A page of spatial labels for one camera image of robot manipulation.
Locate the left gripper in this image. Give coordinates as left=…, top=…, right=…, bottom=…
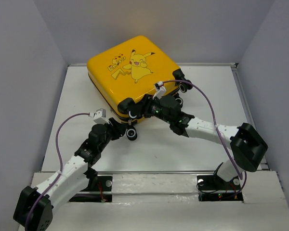
left=98, top=117, right=127, bottom=152

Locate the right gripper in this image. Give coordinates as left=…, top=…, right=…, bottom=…
left=128, top=94, right=172, bottom=124

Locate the yellow hard-shell suitcase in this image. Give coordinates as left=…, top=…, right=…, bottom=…
left=87, top=35, right=192, bottom=141

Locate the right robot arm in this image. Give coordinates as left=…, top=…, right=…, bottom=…
left=128, top=95, right=268, bottom=189

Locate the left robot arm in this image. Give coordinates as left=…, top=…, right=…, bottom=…
left=13, top=118, right=127, bottom=231

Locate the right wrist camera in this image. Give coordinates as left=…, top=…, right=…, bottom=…
left=153, top=81, right=167, bottom=99

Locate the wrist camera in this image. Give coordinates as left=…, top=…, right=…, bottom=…
left=153, top=81, right=167, bottom=99
left=89, top=108, right=108, bottom=124

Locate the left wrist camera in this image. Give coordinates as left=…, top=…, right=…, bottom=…
left=89, top=108, right=108, bottom=124

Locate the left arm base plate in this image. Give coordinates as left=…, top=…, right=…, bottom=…
left=69, top=175, right=113, bottom=203

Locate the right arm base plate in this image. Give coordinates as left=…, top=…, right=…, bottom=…
left=196, top=175, right=244, bottom=202

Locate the aluminium table rail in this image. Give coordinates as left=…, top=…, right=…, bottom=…
left=231, top=63, right=270, bottom=170

